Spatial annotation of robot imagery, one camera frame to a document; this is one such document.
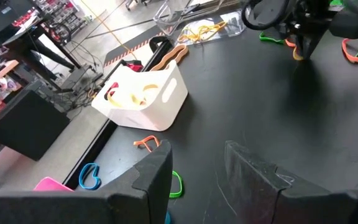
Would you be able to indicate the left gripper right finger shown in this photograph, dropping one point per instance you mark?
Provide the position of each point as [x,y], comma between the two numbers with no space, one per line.
[275,202]

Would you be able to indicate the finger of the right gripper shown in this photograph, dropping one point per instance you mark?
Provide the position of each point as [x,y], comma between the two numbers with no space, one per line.
[303,43]
[312,42]

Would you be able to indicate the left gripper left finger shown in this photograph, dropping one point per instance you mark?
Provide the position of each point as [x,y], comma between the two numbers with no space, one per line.
[120,205]

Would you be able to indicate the yellow rubber band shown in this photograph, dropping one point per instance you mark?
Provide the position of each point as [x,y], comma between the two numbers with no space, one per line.
[295,56]
[191,35]
[210,28]

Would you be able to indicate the long blue rubber band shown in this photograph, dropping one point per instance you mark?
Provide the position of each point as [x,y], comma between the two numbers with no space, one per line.
[167,218]

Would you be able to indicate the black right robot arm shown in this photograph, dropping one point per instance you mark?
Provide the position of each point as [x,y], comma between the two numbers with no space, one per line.
[353,18]

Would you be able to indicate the small orange rubber band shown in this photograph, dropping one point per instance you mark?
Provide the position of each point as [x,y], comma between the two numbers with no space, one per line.
[290,43]

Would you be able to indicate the small blue rubber band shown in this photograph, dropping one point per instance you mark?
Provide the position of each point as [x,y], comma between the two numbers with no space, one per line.
[81,175]

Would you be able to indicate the clear plastic bin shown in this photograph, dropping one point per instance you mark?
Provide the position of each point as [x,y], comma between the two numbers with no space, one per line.
[235,23]

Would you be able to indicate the pink plastic basket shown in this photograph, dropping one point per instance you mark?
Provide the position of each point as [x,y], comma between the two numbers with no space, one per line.
[50,185]

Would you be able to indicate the dark table mat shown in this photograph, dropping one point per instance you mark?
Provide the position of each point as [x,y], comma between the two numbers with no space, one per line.
[244,102]

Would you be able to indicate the white plastic basket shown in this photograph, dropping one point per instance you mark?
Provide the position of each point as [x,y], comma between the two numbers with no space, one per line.
[141,119]

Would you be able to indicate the black floor cabinet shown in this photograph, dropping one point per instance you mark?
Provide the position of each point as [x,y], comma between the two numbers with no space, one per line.
[26,124]

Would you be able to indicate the red black power station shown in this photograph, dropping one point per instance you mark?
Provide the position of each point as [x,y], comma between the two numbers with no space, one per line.
[134,66]

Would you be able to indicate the black cluttered desk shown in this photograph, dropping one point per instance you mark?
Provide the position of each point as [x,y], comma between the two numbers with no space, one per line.
[26,40]

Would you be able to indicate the shelf of small bins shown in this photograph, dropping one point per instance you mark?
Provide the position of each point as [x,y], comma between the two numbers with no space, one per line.
[57,11]

